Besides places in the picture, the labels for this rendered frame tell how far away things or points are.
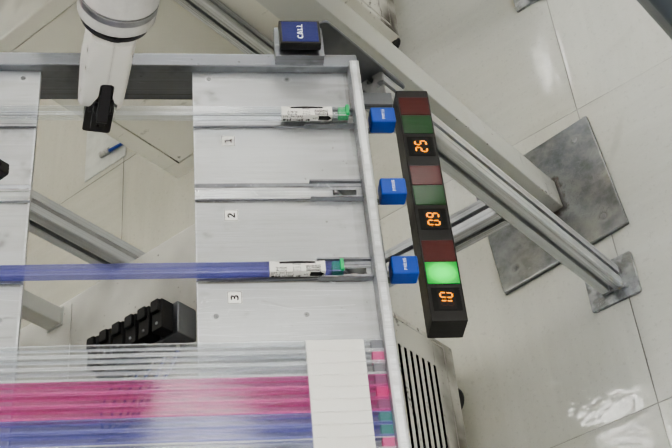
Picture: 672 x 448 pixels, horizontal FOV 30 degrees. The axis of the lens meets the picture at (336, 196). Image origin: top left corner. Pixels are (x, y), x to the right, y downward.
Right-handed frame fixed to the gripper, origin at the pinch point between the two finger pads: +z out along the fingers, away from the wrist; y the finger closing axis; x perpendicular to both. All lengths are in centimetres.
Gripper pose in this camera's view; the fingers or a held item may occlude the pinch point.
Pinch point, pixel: (98, 111)
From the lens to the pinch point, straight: 147.9
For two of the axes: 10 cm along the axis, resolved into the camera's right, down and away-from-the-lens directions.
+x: 9.6, 1.0, 2.6
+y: 0.8, 7.8, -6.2
